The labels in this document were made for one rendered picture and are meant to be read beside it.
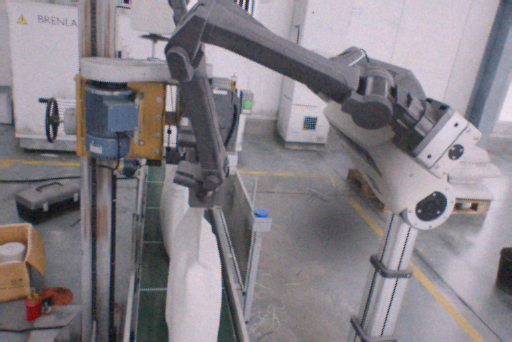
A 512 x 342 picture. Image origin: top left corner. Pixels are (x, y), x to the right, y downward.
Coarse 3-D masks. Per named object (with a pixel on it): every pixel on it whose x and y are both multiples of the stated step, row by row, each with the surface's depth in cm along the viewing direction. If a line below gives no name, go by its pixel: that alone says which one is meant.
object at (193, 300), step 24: (192, 216) 169; (192, 240) 153; (192, 264) 146; (216, 264) 150; (168, 288) 174; (192, 288) 146; (216, 288) 149; (168, 312) 165; (192, 312) 149; (216, 312) 153; (192, 336) 153; (216, 336) 161
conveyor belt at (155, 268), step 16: (160, 176) 326; (160, 192) 300; (144, 224) 257; (160, 224) 260; (144, 240) 240; (160, 240) 242; (144, 256) 226; (160, 256) 228; (144, 272) 213; (160, 272) 215; (144, 288) 202; (160, 288) 203; (144, 304) 192; (160, 304) 193; (224, 304) 199; (144, 320) 182; (160, 320) 184; (224, 320) 189; (144, 336) 174; (160, 336) 175; (224, 336) 180
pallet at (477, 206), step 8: (352, 168) 480; (352, 176) 475; (360, 176) 458; (368, 184) 440; (368, 192) 441; (456, 200) 430; (464, 200) 432; (472, 200) 435; (480, 200) 438; (488, 200) 441; (384, 208) 411; (456, 208) 443; (464, 208) 446; (472, 208) 446; (480, 208) 440; (488, 208) 443
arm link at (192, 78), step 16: (176, 48) 81; (176, 64) 83; (192, 64) 87; (192, 80) 89; (192, 96) 93; (208, 96) 94; (192, 112) 96; (208, 112) 96; (192, 128) 101; (208, 128) 99; (208, 144) 104; (208, 160) 107; (224, 160) 114; (224, 176) 113
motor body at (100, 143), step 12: (96, 96) 146; (108, 96) 145; (120, 96) 148; (96, 108) 147; (96, 120) 148; (96, 132) 150; (108, 132) 150; (96, 144) 150; (108, 144) 150; (120, 144) 152; (96, 156) 152; (108, 156) 152; (120, 156) 155
